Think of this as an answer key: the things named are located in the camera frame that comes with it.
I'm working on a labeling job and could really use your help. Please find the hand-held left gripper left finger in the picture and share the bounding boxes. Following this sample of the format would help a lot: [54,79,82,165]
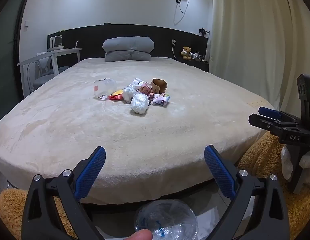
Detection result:
[21,146,107,240]

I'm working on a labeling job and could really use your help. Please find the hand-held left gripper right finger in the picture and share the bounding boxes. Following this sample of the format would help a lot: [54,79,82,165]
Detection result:
[204,144,291,240]

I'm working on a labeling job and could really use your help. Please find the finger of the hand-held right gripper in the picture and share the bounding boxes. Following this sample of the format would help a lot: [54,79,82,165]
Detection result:
[248,114,298,132]
[258,107,299,122]

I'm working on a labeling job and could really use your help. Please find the clear lined waste bin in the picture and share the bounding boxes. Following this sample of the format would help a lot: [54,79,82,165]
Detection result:
[135,199,198,240]

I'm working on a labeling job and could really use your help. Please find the red snack wrapper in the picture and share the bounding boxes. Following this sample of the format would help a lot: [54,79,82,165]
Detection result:
[109,90,124,101]

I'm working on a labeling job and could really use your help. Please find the large white plastic bag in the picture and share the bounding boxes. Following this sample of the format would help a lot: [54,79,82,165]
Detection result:
[130,92,149,115]

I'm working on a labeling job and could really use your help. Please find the clear plastic bag red label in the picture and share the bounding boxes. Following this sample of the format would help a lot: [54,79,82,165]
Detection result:
[93,78,117,100]

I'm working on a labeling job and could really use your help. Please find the pink white packet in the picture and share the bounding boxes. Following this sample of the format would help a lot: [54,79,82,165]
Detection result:
[152,93,171,107]

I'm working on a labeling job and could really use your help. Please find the white paper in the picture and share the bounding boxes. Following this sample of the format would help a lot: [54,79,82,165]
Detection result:
[131,78,145,90]

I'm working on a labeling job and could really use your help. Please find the brown paper bag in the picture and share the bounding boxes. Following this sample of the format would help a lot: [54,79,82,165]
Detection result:
[150,78,168,94]

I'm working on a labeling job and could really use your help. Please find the person's right hand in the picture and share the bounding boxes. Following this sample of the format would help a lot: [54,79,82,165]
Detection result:
[281,145,310,180]

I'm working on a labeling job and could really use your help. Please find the person's left hand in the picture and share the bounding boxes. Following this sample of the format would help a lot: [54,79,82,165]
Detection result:
[127,229,153,240]

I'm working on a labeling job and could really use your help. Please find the person's right plush trouser leg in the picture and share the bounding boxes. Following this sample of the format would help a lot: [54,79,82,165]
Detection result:
[236,131,310,240]

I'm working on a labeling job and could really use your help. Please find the person's plush trouser leg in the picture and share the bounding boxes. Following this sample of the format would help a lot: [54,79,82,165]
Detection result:
[0,189,78,240]
[236,131,310,240]

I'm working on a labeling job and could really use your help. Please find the white plastic sheet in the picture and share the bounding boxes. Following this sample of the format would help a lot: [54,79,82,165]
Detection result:
[197,206,220,238]

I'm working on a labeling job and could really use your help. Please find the bed with beige blanket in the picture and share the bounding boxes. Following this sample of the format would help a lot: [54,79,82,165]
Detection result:
[0,56,276,204]

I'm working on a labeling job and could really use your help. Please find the cream curtain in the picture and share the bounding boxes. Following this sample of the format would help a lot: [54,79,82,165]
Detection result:
[209,0,310,120]

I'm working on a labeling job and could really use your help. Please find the person's left plush trouser leg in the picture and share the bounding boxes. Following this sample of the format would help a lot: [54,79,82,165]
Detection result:
[0,189,78,240]

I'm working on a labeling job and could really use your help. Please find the cluster of small bottles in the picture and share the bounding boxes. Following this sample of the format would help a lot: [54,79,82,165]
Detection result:
[192,51,208,63]

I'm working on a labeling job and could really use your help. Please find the brown teddy bear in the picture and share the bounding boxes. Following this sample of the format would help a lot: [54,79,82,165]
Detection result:
[180,46,193,60]

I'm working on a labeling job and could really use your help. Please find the white chair with grey seat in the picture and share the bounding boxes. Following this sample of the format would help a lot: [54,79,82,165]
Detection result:
[27,52,70,93]

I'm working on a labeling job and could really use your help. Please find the white desk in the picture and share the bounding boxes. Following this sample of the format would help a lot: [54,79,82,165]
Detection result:
[17,48,83,98]

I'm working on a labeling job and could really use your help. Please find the folded grey duvet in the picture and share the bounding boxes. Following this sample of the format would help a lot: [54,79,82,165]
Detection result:
[102,36,155,62]

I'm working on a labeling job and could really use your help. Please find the black frosted glass door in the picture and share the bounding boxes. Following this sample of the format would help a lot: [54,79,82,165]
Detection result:
[0,0,36,130]

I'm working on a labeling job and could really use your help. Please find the white electric kettle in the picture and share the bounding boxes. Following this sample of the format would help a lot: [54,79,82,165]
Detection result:
[49,35,65,50]

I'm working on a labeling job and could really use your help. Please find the black headboard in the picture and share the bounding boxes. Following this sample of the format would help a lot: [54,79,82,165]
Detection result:
[47,24,210,73]

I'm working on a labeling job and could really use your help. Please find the white hanging power cable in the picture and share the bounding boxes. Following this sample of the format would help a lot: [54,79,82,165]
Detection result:
[173,0,193,26]

